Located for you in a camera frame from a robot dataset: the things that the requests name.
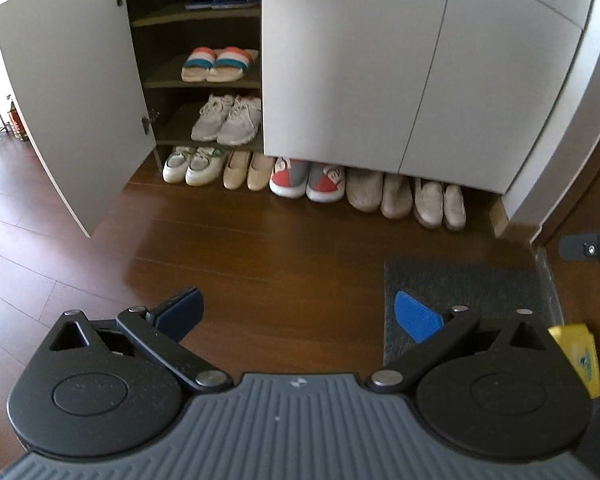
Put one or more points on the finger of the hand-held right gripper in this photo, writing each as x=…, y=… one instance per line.
x=577, y=247

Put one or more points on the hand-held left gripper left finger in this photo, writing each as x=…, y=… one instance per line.
x=180, y=310

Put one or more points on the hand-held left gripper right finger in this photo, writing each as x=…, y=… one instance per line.
x=415, y=316

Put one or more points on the white sneaker green trim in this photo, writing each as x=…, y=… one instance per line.
x=202, y=170
x=176, y=167

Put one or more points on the cream shoe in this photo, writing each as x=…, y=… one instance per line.
x=236, y=172
x=260, y=175

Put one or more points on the white mesh sneaker pink lining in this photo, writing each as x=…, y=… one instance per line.
x=240, y=125
x=207, y=120

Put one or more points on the striped white slide sandal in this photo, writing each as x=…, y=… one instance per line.
x=197, y=65
x=226, y=65

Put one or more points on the white shoe cabinet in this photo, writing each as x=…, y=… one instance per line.
x=355, y=60

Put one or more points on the dark grey door mat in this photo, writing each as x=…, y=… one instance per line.
x=480, y=285

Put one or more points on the yellow bag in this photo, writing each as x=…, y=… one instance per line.
x=577, y=355

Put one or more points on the beige loafer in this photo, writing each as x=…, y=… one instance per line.
x=454, y=210
x=428, y=205

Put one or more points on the red grey slip-on shoe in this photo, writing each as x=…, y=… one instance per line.
x=287, y=180
x=325, y=185

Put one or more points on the red bottle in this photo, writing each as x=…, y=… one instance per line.
x=19, y=125

